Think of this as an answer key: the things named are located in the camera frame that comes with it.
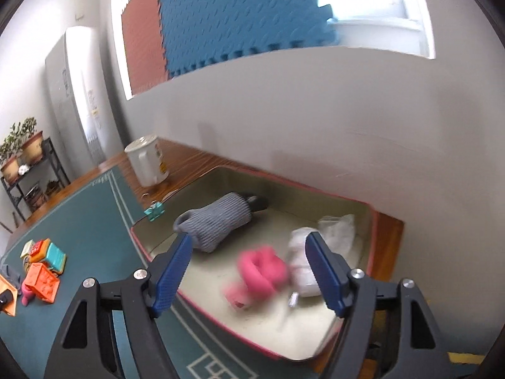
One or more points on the white standing air conditioner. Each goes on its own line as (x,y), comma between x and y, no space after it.
(75,98)

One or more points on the red-brown foam mat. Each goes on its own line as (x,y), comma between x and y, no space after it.
(144,47)

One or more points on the white mug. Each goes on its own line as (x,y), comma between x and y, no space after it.
(148,162)

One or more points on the yellow foam piece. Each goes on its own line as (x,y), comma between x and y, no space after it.
(467,358)

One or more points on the yellow cardboard box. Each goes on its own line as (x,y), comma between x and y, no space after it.
(27,249)

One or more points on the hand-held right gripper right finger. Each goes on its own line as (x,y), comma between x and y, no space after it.
(321,272)

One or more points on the green table mat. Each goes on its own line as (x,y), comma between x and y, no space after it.
(98,237)

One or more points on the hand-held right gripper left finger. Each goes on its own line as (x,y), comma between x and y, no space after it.
(173,272)

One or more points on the red tin box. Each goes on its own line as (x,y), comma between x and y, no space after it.
(221,284)

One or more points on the teal toy block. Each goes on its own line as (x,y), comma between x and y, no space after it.
(55,258)

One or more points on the blue foam mat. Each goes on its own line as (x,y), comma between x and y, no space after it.
(236,15)

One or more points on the potted plant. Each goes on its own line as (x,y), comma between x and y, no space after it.
(32,148)
(10,167)

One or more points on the black metal rack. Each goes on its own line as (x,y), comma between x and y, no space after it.
(53,158)

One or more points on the white plastic bag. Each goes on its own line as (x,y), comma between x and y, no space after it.
(300,272)

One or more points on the light orange toy block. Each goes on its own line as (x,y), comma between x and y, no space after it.
(10,308)

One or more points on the teal binder clip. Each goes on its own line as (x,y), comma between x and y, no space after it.
(154,210)

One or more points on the pink toy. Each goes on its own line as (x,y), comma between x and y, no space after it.
(27,296)

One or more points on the small silver packet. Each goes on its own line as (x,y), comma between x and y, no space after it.
(292,299)

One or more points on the red toy block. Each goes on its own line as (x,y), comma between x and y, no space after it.
(39,249)

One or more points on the clear plastic bag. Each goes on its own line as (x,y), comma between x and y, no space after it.
(339,231)

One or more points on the grey sock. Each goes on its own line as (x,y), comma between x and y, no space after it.
(10,274)

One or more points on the blue-grey knitted sock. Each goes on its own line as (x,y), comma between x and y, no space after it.
(221,221)

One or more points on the pink sock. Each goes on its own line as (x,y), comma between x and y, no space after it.
(258,270)

